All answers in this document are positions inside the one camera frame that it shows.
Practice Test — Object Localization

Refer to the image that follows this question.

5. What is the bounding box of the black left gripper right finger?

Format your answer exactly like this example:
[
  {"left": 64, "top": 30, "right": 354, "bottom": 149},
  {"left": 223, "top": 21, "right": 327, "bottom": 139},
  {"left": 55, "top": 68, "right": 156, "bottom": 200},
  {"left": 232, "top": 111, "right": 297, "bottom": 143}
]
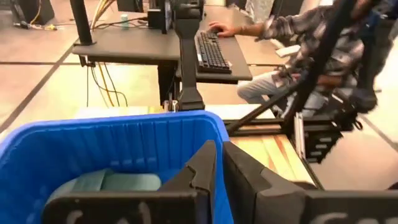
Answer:
[{"left": 222, "top": 141, "right": 398, "bottom": 224}]

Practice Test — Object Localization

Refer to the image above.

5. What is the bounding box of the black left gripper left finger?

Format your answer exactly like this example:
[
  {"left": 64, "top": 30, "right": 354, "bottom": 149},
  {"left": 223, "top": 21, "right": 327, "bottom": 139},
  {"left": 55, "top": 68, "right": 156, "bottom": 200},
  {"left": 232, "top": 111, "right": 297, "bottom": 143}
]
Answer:
[{"left": 42, "top": 139, "right": 218, "bottom": 224}]

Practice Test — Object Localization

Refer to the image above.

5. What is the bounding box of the green rubber slide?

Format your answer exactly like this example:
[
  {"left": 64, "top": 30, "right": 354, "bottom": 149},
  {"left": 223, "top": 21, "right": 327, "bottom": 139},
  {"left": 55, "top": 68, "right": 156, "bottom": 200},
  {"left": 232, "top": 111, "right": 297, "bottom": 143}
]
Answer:
[{"left": 45, "top": 169, "right": 162, "bottom": 208}]

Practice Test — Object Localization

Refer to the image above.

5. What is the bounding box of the blue plastic bin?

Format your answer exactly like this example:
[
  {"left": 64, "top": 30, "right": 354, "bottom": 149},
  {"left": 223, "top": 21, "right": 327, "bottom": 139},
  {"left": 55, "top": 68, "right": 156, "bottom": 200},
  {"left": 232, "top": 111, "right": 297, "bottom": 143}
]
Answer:
[{"left": 0, "top": 110, "right": 234, "bottom": 224}]

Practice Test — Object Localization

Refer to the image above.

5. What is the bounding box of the black computer keyboard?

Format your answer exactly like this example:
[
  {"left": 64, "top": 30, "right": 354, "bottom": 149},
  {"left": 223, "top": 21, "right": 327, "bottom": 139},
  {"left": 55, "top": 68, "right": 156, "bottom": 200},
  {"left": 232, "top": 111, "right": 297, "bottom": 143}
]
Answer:
[{"left": 195, "top": 30, "right": 233, "bottom": 75}]

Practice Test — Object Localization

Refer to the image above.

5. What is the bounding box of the grey desk top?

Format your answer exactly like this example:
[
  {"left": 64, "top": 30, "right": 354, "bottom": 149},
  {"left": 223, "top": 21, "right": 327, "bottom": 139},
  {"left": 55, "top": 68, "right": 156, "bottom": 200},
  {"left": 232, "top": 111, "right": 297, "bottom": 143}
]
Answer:
[{"left": 72, "top": 5, "right": 187, "bottom": 66}]

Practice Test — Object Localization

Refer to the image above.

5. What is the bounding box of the person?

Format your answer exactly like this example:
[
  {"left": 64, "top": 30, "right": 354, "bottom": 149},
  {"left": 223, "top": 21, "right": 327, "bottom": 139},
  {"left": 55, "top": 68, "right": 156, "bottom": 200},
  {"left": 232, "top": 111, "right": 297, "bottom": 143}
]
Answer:
[{"left": 236, "top": 0, "right": 398, "bottom": 122}]

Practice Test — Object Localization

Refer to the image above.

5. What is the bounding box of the black round pole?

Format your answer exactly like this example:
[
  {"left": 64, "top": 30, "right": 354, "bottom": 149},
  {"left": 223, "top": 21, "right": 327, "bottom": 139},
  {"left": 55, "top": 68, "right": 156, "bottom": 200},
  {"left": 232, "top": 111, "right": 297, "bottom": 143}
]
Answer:
[{"left": 68, "top": 0, "right": 94, "bottom": 47}]

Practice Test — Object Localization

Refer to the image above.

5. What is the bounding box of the yellow orange cable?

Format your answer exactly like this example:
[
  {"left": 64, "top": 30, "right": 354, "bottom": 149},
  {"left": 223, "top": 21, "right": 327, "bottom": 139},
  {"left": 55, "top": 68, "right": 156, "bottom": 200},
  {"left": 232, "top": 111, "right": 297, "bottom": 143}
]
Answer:
[{"left": 85, "top": 0, "right": 129, "bottom": 108}]

